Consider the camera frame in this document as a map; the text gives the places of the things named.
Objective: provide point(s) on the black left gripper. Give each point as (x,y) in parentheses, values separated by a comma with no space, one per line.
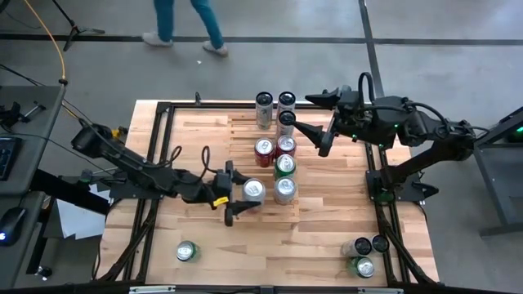
(222,185)

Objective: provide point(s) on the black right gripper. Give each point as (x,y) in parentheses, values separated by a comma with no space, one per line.
(359,118)

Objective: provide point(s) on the silver and red soda can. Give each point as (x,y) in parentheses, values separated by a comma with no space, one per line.
(285,190)
(254,191)

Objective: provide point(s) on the dark red soda can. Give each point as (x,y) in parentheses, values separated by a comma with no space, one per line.
(286,145)

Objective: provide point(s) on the red cola can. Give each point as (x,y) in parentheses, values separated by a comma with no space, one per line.
(264,152)

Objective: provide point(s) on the green soda can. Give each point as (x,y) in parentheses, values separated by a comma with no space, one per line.
(284,165)
(186,251)
(361,267)

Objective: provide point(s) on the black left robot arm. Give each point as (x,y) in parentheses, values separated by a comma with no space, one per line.
(135,167)

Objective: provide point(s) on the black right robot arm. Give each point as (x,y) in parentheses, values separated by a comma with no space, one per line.
(433,126)

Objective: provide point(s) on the wooden slatted shelf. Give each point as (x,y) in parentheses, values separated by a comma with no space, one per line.
(282,214)

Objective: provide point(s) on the yellow tag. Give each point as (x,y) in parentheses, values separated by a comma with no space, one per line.
(220,201)

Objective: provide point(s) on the white paper sheets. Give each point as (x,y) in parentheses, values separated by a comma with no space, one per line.
(79,220)

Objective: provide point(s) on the black support beam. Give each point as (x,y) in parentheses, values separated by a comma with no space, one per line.
(69,192)

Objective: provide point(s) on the person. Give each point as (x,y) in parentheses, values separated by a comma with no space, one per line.
(165,20)

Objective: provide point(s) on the dark metal stand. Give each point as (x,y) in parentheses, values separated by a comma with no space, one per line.
(490,183)

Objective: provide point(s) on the black round knob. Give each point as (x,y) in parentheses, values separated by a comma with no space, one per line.
(43,271)

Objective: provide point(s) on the grey side desk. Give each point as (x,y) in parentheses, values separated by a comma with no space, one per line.
(32,134)

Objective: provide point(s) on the black computer mouse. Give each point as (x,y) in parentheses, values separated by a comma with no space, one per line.
(11,224)

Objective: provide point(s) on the black keyboard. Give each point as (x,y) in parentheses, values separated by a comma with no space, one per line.
(7,157)

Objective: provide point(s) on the black clamp tool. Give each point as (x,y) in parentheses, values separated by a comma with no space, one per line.
(12,114)

